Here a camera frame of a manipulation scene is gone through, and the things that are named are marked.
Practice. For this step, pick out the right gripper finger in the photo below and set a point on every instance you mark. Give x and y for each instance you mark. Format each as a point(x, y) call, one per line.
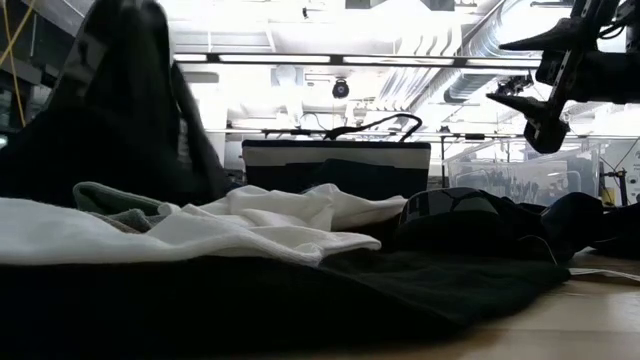
point(565, 35)
point(545, 132)

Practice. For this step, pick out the plain black garment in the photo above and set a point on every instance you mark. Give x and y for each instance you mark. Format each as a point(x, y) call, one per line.
point(475, 235)

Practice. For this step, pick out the white cloth shirt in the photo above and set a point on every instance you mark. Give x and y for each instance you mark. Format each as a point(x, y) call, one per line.
point(300, 205)

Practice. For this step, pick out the black sock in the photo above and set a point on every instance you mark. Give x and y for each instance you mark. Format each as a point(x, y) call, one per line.
point(250, 310)

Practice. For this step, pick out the black garment with grey stripes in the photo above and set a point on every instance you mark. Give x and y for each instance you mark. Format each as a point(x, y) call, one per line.
point(115, 125)

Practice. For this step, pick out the sage green sock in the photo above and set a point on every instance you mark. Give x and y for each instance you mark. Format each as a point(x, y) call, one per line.
point(110, 197)

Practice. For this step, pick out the white sock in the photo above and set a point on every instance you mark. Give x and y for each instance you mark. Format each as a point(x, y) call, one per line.
point(100, 235)

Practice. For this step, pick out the clear plastic bin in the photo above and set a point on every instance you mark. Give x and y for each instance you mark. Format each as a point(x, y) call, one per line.
point(525, 175)

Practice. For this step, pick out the navy fabric basket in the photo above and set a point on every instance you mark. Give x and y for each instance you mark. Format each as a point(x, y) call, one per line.
point(340, 155)

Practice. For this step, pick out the silver ventilation duct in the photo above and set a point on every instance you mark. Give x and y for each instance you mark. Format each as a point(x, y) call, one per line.
point(480, 45)

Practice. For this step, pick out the black overhead camera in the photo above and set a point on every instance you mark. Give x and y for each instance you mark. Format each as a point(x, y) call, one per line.
point(341, 89)

